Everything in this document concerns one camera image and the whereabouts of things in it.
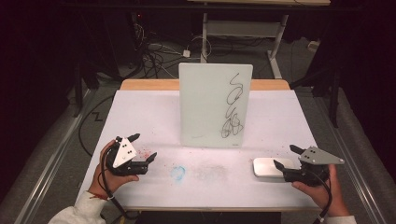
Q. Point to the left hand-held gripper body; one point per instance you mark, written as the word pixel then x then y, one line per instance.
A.
pixel 124 154

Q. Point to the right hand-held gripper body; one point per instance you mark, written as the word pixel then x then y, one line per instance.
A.
pixel 314 157

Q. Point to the white whiteboard eraser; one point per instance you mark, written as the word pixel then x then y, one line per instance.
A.
pixel 264 167

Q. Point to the person's left hand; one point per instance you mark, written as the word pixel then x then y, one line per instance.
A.
pixel 104 180

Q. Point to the person's right hand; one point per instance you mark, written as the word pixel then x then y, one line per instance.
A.
pixel 325 197

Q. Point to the white table cover sheet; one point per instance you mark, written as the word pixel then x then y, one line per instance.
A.
pixel 149 115

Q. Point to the black metal stand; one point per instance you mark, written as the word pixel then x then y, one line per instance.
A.
pixel 333 99
pixel 77 90

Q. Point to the white scribbled whiteboard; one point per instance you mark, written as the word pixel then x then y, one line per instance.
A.
pixel 208 105

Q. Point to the white power adapter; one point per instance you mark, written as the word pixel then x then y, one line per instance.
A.
pixel 186 53

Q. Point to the white metal desk frame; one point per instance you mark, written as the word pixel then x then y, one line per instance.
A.
pixel 243 28

